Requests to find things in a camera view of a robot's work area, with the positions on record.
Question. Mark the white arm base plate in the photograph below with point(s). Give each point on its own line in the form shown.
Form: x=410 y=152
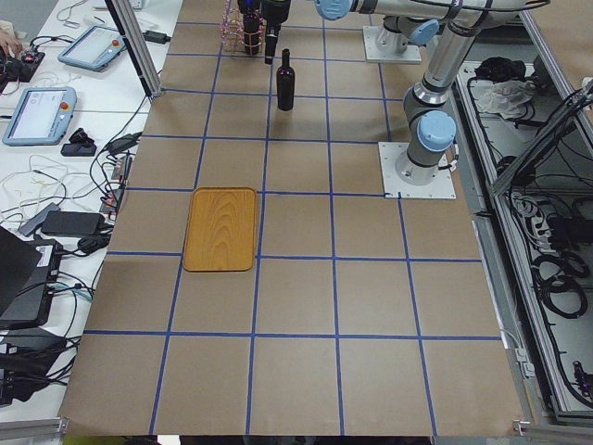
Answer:
x=403 y=179
x=384 y=46

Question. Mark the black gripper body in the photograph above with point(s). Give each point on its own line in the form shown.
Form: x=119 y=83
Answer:
x=274 y=11

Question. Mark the copper wire bottle basket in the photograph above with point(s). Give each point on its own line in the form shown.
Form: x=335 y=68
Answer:
x=231 y=28

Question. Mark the black power brick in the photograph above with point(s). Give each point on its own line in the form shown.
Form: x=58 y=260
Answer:
x=71 y=223

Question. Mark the small black webcam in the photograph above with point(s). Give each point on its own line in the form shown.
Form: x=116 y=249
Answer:
x=80 y=144

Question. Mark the teach pendant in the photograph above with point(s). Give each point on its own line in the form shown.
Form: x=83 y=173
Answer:
x=41 y=117
x=94 y=49

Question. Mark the teach pendant far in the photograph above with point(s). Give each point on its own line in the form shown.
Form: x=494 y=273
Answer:
x=94 y=49

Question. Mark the black power adapter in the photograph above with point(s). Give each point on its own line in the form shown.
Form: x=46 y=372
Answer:
x=160 y=38

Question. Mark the dark wine bottle front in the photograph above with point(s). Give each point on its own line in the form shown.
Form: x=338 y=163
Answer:
x=252 y=23

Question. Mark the white cloth rag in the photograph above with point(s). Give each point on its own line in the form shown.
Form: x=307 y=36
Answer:
x=506 y=99

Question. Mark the black laptop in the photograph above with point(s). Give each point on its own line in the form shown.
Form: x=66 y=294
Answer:
x=28 y=271

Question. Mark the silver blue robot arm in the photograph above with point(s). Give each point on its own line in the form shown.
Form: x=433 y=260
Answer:
x=398 y=32
x=432 y=130

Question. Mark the dark wine bottle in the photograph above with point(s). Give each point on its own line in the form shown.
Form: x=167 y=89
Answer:
x=252 y=23
x=248 y=6
x=285 y=83

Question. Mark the aluminium frame post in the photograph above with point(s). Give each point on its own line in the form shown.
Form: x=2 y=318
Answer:
x=126 y=22

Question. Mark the teach pendant near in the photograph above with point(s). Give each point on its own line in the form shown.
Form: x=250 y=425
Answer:
x=41 y=117

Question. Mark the wooden tray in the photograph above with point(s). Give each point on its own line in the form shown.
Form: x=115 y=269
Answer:
x=221 y=230

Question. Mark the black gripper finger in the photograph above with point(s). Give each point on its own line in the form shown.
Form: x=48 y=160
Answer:
x=271 y=40

